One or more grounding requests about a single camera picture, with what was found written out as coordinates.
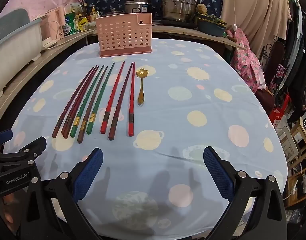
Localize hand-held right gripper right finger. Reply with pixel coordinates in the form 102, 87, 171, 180
203, 146, 289, 240

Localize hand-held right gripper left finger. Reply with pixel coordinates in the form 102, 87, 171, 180
17, 148, 105, 240

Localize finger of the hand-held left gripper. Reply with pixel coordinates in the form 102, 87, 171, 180
0, 137, 47, 174
0, 129, 14, 144

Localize group of coloured chopsticks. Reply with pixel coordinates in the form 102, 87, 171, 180
52, 66, 95, 138

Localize dark red chopstick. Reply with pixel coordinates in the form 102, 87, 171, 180
61, 65, 97, 134
63, 65, 100, 139

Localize green chopstick gold band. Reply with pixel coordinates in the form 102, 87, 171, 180
70, 65, 105, 138
86, 62, 116, 135

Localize brown chopstick gold band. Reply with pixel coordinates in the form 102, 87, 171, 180
77, 66, 109, 144

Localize bright red chopstick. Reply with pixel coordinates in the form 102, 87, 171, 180
128, 61, 136, 137
100, 61, 126, 134

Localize dark maroon chopstick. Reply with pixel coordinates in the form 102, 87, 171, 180
108, 63, 133, 141

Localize gold flower spoon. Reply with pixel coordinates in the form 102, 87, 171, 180
135, 68, 146, 105

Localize pink perforated plastic basket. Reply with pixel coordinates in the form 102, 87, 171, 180
96, 12, 153, 58

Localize person's left hand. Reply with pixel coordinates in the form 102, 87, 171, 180
0, 196, 17, 227

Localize blue planet print tablecloth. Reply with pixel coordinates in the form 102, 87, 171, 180
2, 38, 288, 240

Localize wood grain counter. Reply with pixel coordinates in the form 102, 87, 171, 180
0, 29, 97, 130

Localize red box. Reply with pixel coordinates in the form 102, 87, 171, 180
269, 94, 292, 128

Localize wooden rack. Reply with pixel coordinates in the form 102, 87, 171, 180
275, 112, 306, 208

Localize white bin with grey-blue lid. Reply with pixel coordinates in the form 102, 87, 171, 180
0, 8, 44, 64

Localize pink white small appliance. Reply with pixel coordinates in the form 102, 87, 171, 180
40, 15, 59, 48

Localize pink floral garment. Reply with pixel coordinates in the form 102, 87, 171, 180
229, 27, 267, 90

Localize dark wooden chair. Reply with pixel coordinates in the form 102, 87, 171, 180
254, 40, 291, 115

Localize pink electric kettle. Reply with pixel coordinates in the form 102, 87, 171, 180
49, 6, 67, 39

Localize green milk powder can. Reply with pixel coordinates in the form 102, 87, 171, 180
64, 12, 78, 35

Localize white carton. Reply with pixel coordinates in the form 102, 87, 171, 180
65, 4, 80, 14

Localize wooden board shelf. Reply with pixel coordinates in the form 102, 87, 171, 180
150, 20, 246, 50

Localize blue basin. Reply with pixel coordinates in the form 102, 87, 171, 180
197, 20, 227, 37

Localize yellow pump bottle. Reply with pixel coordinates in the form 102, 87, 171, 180
89, 5, 98, 22

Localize green rimmed basin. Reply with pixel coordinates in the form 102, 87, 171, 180
196, 14, 228, 26

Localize dark hanging clothes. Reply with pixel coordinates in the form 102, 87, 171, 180
285, 0, 306, 115

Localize small steel pot with lid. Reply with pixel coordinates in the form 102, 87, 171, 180
101, 8, 125, 18

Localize black induction cooker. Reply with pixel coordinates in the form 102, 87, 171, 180
159, 19, 197, 27

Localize beige curtain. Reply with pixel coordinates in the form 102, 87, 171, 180
219, 0, 293, 55

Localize stacked steel steamer pot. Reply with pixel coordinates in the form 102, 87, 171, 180
161, 0, 205, 22

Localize silver rice cooker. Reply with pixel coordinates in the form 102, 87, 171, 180
123, 0, 151, 14

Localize white power cable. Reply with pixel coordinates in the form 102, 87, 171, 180
44, 39, 66, 49

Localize white cord with switch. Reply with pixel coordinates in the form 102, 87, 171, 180
230, 0, 239, 33

